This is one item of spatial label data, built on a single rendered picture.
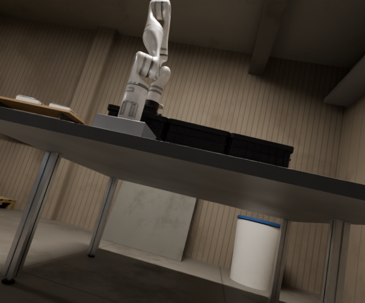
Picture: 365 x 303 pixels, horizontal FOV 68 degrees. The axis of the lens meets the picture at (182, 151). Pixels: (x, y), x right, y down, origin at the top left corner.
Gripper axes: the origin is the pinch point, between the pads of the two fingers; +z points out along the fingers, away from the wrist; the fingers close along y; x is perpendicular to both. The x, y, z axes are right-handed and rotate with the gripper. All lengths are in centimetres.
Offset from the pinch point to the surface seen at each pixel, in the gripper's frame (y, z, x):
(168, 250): 4, 82, 185
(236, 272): 78, 81, 163
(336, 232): 96, 28, 1
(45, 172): -45, 34, 1
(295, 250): 148, 50, 228
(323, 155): 163, -75, 229
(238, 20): 21, -204, 167
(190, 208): 17, 32, 195
